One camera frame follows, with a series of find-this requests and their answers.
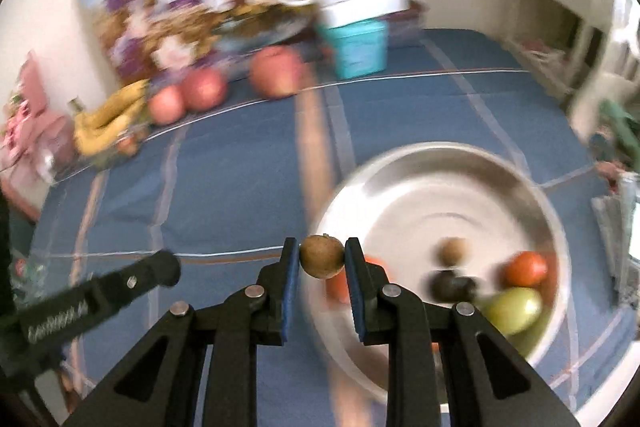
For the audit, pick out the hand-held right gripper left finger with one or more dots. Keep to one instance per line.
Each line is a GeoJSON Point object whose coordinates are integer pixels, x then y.
{"type": "Point", "coordinates": [289, 302]}

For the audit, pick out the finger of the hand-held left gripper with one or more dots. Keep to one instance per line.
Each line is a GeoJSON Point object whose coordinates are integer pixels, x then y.
{"type": "Point", "coordinates": [150, 272]}

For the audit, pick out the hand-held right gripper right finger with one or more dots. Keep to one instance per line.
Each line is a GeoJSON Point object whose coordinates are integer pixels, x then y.
{"type": "Point", "coordinates": [356, 302]}

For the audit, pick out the orange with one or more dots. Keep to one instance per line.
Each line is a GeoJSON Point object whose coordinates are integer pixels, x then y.
{"type": "Point", "coordinates": [336, 291]}
{"type": "Point", "coordinates": [525, 268]}

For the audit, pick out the round brown fruit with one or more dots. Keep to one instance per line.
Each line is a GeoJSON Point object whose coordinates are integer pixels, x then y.
{"type": "Point", "coordinates": [453, 251]}
{"type": "Point", "coordinates": [322, 256]}

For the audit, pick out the dark plum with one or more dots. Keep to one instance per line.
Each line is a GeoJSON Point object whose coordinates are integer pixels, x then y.
{"type": "Point", "coordinates": [452, 286]}

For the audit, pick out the steel plate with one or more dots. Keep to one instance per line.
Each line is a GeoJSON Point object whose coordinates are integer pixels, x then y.
{"type": "Point", "coordinates": [450, 197]}

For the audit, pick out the green pear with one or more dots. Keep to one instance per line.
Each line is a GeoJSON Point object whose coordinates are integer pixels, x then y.
{"type": "Point", "coordinates": [515, 309]}

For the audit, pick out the blue plaid tablecloth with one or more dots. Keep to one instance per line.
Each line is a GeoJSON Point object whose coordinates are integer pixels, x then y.
{"type": "Point", "coordinates": [225, 182]}

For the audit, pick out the small red fruit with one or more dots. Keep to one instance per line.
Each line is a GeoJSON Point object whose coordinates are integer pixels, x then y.
{"type": "Point", "coordinates": [127, 147]}

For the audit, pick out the banana bunch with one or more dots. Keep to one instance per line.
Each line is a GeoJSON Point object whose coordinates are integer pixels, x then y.
{"type": "Point", "coordinates": [105, 122]}

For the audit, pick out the red apple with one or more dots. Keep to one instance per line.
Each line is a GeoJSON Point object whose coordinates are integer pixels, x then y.
{"type": "Point", "coordinates": [276, 72]}
{"type": "Point", "coordinates": [204, 88]}
{"type": "Point", "coordinates": [166, 104]}

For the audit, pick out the pink flower bouquet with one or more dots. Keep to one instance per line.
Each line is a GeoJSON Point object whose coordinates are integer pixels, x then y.
{"type": "Point", "coordinates": [35, 127]}

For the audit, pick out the teal box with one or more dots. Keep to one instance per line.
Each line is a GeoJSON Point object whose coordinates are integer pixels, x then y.
{"type": "Point", "coordinates": [357, 49]}

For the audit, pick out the white box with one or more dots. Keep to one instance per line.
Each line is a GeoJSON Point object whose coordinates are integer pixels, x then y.
{"type": "Point", "coordinates": [360, 4]}

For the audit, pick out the green object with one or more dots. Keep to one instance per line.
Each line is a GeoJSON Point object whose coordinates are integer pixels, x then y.
{"type": "Point", "coordinates": [620, 127]}

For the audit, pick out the white cabinet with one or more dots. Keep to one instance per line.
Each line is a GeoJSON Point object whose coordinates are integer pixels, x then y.
{"type": "Point", "coordinates": [555, 7]}

